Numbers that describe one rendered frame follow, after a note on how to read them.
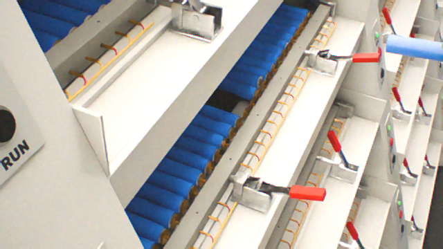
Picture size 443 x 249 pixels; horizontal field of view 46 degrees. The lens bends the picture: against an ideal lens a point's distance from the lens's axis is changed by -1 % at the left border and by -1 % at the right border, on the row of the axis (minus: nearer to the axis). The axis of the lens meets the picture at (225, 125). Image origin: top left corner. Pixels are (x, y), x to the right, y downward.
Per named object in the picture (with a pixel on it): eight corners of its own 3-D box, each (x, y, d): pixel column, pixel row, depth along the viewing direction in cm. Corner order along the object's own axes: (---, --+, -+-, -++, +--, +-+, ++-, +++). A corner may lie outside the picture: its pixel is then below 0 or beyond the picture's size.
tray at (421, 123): (434, 104, 169) (448, 69, 160) (401, 247, 127) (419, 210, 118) (372, 86, 174) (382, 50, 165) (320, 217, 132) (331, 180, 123)
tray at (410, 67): (430, 49, 158) (445, 8, 149) (393, 185, 116) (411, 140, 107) (363, 31, 164) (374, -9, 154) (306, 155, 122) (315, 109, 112)
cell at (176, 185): (143, 172, 58) (196, 192, 56) (134, 183, 57) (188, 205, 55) (142, 160, 57) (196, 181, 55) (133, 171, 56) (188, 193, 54)
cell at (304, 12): (271, 8, 87) (309, 18, 85) (267, 13, 85) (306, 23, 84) (273, -2, 85) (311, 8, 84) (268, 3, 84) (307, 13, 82)
